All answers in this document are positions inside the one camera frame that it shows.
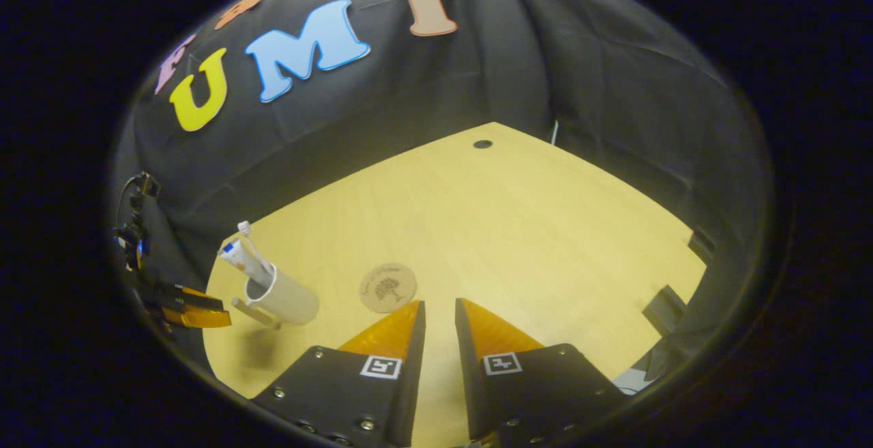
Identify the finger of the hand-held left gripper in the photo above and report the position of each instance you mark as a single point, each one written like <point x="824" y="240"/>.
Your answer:
<point x="191" y="296"/>
<point x="198" y="317"/>

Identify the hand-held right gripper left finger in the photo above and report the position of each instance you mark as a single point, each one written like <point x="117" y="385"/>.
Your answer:
<point x="411" y="380"/>

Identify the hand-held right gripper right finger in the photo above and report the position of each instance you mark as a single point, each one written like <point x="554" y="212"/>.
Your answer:
<point x="467" y="373"/>

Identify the white toothpaste tube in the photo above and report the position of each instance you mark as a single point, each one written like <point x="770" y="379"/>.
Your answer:
<point x="235" y="257"/>

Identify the white toothbrush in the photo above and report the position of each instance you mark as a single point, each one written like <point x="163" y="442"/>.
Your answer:
<point x="249" y="240"/>

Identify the white cup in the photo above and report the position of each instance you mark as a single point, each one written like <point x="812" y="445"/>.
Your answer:
<point x="290" y="298"/>

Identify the round cork coaster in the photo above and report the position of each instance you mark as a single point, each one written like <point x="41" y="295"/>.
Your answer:
<point x="387" y="287"/>

